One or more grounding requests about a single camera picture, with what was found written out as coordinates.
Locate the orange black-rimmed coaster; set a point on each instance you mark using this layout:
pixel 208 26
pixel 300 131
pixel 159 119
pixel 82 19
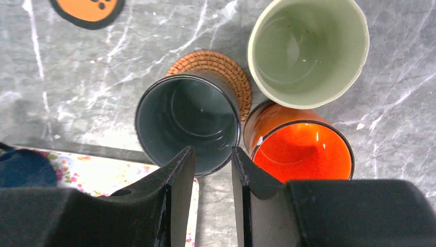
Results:
pixel 89 14

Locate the pale green cup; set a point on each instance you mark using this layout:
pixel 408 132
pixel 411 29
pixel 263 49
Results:
pixel 305 54

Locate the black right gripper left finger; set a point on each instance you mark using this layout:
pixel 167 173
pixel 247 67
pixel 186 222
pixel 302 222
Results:
pixel 153 211

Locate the dark blue cup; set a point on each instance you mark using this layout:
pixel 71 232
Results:
pixel 25 168

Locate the floral serving tray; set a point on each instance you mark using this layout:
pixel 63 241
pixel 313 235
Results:
pixel 102 176

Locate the grey green cup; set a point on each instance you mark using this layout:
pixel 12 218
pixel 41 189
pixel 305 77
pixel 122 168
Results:
pixel 197 109

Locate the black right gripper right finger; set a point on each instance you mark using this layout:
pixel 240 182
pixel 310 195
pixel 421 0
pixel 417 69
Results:
pixel 327 212

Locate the orange cup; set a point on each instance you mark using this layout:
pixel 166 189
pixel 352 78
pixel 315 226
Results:
pixel 293 144

